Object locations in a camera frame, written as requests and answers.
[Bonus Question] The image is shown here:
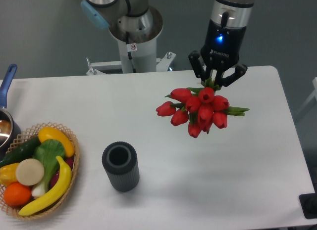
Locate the green bok choy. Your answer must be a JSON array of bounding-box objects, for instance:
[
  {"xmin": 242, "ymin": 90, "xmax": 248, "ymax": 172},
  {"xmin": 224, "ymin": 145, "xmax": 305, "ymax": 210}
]
[{"xmin": 32, "ymin": 139, "xmax": 65, "ymax": 199}]

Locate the purple red vegetable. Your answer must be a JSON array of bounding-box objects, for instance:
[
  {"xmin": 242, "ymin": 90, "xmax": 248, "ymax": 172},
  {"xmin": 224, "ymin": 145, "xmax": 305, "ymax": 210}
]
[{"xmin": 50, "ymin": 157, "xmax": 74, "ymax": 189}]

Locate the yellow banana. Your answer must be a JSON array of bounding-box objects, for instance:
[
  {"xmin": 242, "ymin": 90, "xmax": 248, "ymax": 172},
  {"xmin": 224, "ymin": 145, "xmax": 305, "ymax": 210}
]
[{"xmin": 18, "ymin": 156, "xmax": 72, "ymax": 217}]

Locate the blue handled saucepan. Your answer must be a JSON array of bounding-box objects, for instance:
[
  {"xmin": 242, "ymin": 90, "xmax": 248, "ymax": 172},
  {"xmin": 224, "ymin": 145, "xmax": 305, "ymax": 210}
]
[{"xmin": 0, "ymin": 64, "xmax": 21, "ymax": 160}]

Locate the black device at table edge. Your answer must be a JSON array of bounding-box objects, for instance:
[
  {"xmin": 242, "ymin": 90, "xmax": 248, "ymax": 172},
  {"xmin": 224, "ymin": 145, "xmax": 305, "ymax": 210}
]
[{"xmin": 299, "ymin": 193, "xmax": 317, "ymax": 219}]

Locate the woven wicker basket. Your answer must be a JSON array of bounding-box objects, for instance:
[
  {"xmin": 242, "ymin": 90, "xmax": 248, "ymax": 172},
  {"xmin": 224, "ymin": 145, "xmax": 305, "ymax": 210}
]
[{"xmin": 0, "ymin": 122, "xmax": 80, "ymax": 220}]

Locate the red tulip bouquet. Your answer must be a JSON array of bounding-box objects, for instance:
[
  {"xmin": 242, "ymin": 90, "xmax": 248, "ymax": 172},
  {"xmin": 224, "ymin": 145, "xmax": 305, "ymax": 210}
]
[{"xmin": 156, "ymin": 78, "xmax": 249, "ymax": 138}]

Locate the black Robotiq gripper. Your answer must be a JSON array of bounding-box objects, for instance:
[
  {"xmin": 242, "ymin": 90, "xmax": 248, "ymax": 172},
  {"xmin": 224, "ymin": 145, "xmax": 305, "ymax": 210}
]
[{"xmin": 188, "ymin": 20, "xmax": 248, "ymax": 87}]

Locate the yellow squash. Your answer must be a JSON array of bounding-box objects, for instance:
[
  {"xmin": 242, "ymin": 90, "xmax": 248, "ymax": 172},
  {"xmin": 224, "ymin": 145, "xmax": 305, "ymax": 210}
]
[{"xmin": 38, "ymin": 127, "xmax": 75, "ymax": 158}]

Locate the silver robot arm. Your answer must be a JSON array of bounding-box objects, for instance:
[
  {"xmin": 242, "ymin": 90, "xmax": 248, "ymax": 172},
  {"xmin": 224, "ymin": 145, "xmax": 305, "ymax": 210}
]
[{"xmin": 81, "ymin": 0, "xmax": 255, "ymax": 87}]

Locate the round beige biscuit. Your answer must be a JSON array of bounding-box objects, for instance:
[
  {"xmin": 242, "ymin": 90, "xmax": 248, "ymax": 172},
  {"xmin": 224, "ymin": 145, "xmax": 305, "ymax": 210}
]
[{"xmin": 15, "ymin": 158, "xmax": 45, "ymax": 186}]

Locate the white frame at right edge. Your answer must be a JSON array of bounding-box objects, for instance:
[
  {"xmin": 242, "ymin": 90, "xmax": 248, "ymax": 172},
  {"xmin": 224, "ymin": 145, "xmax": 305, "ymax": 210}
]
[{"xmin": 294, "ymin": 77, "xmax": 317, "ymax": 124}]

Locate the orange fruit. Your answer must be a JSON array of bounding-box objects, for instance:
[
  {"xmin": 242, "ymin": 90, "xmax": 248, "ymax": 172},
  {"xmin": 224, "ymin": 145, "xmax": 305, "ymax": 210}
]
[{"xmin": 3, "ymin": 182, "xmax": 31, "ymax": 206}]

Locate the dark grey ribbed vase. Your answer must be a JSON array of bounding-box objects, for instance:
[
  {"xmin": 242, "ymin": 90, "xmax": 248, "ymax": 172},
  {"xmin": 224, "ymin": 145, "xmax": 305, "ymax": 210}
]
[{"xmin": 102, "ymin": 141, "xmax": 140, "ymax": 192}]

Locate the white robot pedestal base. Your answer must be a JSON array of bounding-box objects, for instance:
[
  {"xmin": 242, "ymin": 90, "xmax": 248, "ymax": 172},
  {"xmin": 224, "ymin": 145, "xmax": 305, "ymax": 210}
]
[{"xmin": 86, "ymin": 38, "xmax": 176, "ymax": 75}]

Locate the green cucumber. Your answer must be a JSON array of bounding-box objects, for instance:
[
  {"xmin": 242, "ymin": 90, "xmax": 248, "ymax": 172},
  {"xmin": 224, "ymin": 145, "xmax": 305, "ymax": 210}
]
[{"xmin": 0, "ymin": 136, "xmax": 41, "ymax": 167}]

